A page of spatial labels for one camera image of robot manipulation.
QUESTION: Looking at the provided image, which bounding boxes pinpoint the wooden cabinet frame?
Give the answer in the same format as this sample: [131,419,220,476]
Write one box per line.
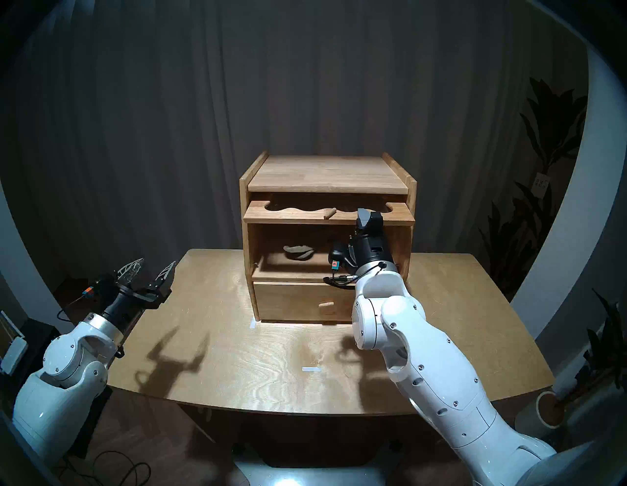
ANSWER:
[240,151,418,324]

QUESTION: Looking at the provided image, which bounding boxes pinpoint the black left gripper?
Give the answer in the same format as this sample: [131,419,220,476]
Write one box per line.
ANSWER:
[103,258,176,329]

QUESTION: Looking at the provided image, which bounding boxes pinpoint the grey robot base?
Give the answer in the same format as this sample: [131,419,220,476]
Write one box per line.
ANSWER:
[233,443,407,486]

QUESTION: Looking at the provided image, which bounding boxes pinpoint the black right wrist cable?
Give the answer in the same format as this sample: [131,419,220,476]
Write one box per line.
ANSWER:
[323,262,387,291]

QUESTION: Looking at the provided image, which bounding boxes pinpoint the black floor cables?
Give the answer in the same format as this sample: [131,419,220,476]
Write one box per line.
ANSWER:
[59,448,152,486]

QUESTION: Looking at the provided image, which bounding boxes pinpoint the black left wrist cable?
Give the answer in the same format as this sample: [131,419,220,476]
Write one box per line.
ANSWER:
[58,294,126,359]

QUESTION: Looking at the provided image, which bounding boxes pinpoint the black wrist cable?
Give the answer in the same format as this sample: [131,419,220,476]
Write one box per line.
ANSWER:
[58,294,126,359]
[323,262,387,291]

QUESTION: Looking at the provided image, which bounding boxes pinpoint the small plant in white pot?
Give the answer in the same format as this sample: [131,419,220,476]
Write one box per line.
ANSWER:
[556,289,627,407]

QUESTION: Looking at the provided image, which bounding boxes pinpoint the grey pleated curtain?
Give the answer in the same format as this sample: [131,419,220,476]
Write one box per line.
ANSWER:
[10,0,588,290]

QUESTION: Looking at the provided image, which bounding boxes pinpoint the black computer tower with lights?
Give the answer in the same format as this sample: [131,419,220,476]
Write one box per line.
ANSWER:
[10,318,113,459]

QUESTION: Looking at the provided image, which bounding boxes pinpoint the white box device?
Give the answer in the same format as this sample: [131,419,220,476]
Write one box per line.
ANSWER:
[0,337,28,375]

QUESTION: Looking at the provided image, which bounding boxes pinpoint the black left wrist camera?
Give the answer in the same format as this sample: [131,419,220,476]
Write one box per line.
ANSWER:
[86,277,116,300]

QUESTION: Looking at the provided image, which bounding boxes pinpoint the wooden drawer with peg handle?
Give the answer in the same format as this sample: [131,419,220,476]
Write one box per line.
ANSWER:
[253,281,358,324]

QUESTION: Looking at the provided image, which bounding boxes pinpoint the white cylindrical plant pot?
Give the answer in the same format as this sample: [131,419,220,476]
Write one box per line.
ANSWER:
[514,390,566,444]

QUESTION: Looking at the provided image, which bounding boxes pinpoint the tall dark leafy plant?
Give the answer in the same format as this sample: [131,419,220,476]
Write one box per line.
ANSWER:
[478,77,588,299]

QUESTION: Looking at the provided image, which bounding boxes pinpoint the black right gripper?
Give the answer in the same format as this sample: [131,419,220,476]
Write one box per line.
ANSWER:
[348,208,398,276]

